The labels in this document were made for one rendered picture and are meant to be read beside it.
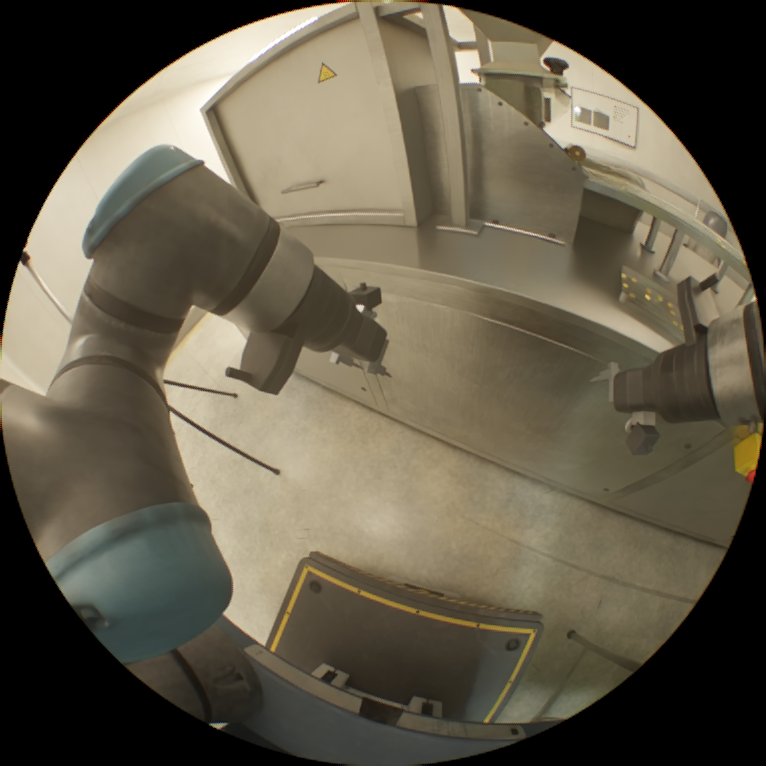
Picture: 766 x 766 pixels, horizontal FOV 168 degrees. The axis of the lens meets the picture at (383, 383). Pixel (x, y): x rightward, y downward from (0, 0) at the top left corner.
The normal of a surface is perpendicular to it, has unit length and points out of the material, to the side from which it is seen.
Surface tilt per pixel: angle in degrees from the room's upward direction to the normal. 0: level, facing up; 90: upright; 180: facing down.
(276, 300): 95
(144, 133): 90
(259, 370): 25
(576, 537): 0
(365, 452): 0
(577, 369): 90
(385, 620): 0
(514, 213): 90
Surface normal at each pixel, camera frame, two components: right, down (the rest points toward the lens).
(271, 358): -0.45, -0.22
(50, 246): 0.84, 0.34
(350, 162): -0.50, 0.76
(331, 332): 0.60, 0.65
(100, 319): 0.40, 0.33
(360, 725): -0.18, -0.55
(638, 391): -0.97, -0.16
